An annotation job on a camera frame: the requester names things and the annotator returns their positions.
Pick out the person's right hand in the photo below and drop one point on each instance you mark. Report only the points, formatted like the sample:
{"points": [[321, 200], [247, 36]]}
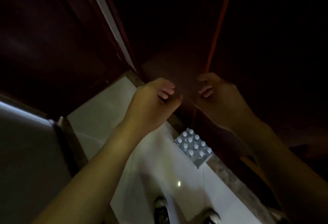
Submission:
{"points": [[225, 103]]}

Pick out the person's left hand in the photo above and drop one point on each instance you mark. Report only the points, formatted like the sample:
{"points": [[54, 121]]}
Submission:
{"points": [[151, 106]]}

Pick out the pack of water bottles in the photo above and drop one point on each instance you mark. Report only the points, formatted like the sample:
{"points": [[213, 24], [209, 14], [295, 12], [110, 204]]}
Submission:
{"points": [[193, 145]]}

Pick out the dark red wooden cabinet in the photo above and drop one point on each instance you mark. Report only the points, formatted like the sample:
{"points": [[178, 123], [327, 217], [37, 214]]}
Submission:
{"points": [[256, 39]]}

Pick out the person's right forearm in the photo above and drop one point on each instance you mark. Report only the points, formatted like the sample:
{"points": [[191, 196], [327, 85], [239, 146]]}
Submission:
{"points": [[294, 175]]}

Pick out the person's left forearm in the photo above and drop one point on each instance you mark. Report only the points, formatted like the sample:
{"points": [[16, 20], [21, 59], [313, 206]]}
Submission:
{"points": [[89, 180]]}

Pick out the person's left shoe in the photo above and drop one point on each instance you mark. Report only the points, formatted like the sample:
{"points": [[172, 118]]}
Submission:
{"points": [[161, 211]]}

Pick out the person's shoe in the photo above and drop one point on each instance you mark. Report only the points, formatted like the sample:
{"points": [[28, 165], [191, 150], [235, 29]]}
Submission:
{"points": [[211, 217], [161, 211]]}

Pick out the person's right shoe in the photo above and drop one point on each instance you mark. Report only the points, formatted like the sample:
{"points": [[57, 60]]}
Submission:
{"points": [[211, 217]]}

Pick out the dark wooden entrance door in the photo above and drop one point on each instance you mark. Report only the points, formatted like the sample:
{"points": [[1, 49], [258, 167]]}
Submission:
{"points": [[51, 39]]}

